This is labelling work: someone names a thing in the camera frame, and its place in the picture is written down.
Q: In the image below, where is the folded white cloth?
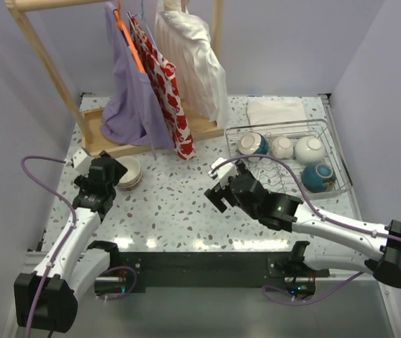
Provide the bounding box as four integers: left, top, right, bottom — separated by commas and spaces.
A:
247, 98, 307, 125

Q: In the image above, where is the blue clothes hanger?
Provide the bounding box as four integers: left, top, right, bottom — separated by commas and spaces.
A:
131, 0, 157, 49

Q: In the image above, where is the metal wire dish rack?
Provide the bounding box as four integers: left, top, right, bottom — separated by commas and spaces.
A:
224, 118, 353, 206

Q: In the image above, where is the red floral bowl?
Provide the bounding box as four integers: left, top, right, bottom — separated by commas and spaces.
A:
117, 179, 142, 191

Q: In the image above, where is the white pleated garment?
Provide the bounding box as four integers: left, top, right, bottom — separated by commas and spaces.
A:
154, 1, 229, 128

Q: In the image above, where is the wooden clothes rack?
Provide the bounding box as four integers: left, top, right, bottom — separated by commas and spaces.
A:
6, 1, 225, 160

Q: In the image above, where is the dark teal bowl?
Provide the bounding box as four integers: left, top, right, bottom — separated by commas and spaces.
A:
301, 163, 336, 193

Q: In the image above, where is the beige ceramic bowl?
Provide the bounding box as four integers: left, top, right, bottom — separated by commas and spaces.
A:
117, 156, 142, 187

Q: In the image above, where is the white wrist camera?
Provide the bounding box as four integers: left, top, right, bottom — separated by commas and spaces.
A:
209, 157, 238, 188
65, 147, 93, 175

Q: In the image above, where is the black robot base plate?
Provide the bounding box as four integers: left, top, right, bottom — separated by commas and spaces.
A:
121, 251, 330, 293

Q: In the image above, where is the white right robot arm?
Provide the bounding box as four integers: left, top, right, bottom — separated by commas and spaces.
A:
205, 158, 401, 289

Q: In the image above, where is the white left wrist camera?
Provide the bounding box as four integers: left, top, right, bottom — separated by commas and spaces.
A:
65, 147, 93, 175

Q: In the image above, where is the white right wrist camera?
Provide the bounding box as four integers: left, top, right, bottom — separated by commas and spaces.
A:
209, 157, 238, 188

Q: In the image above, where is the red white floral garment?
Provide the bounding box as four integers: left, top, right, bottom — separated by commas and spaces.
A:
127, 12, 196, 160

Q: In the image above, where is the purple hanging garment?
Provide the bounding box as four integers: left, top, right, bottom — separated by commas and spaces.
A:
100, 2, 174, 149

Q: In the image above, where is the white ceramic bowl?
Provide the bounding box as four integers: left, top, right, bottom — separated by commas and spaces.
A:
294, 136, 326, 165

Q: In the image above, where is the blue white dotted bowl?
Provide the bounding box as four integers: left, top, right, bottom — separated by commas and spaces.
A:
237, 132, 269, 155

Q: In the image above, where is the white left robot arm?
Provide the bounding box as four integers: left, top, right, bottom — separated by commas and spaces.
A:
13, 149, 128, 337

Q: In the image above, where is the orange clothes hanger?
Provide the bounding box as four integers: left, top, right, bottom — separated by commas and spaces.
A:
113, 0, 145, 73

